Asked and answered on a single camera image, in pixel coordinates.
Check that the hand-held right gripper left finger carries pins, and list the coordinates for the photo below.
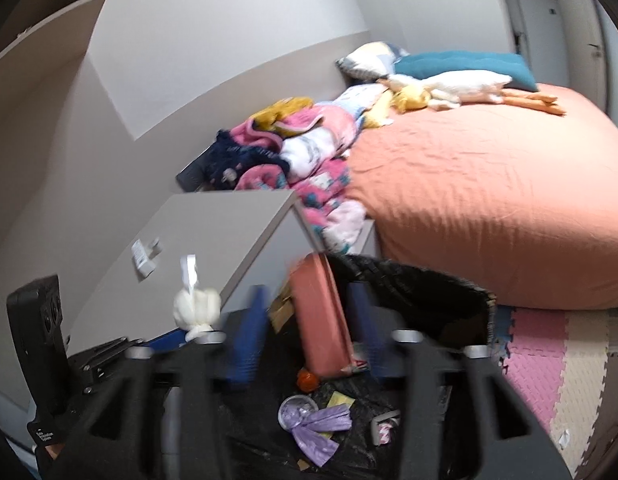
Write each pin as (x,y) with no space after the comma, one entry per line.
(249,340)

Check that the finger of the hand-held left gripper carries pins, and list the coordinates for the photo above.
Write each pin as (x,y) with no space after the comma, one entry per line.
(166,340)

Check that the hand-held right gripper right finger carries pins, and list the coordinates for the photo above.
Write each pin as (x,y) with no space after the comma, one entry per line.
(369,330)

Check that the orange carton box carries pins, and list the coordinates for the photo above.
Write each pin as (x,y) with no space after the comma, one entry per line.
(319,320)

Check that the orange bottle cap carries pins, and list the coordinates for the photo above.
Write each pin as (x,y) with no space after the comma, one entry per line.
(307,380)

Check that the cardboard bin with black bag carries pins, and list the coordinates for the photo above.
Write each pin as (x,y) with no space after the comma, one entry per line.
(429,290)

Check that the pink and white box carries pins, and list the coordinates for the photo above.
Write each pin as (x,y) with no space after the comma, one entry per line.
(384,430)

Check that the purple plastic bag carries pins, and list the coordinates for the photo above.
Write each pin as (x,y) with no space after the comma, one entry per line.
(314,435)

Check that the yellow packet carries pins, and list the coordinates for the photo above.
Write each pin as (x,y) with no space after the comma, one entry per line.
(339,400)

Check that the round foil cup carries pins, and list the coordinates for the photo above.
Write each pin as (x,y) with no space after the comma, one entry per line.
(291,407)

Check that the grey desk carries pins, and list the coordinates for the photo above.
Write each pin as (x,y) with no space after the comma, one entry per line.
(214,240)

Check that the pink cat print blanket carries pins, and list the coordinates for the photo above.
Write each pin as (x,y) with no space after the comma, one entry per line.
(324,190)

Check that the foam puzzle floor mat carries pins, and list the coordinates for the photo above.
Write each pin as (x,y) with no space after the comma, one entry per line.
(539,385)

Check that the navy printed garment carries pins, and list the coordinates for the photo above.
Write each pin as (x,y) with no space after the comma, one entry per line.
(244,160)

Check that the bed with orange sheet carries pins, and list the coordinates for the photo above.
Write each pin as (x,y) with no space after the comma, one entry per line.
(489,195)

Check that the pink fleece blanket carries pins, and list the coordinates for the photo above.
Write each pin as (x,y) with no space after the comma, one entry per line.
(319,120)

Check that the yellow dotted pillow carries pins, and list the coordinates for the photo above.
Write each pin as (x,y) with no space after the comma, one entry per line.
(376,112)

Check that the white paper scrap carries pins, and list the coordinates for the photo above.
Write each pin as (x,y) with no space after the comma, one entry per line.
(565,438)

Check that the mustard yellow garment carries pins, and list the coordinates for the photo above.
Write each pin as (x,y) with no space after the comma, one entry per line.
(281,110)

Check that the white dotted blanket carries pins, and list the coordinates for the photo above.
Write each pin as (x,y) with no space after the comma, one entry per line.
(361,97)

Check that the yellow duck plush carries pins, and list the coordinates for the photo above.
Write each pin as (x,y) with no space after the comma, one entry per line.
(411,99)

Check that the white goose plush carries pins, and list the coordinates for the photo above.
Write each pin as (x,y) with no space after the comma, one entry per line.
(469,85)

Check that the patterned patchwork pillow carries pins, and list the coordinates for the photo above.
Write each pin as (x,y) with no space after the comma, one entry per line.
(369,57)

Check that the teal pillow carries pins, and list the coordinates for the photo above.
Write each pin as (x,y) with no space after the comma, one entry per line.
(464,65)

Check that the white door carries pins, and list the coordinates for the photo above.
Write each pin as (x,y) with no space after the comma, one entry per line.
(559,20)

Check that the grey wall cabinet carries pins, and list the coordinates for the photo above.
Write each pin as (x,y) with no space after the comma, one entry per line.
(44,10)

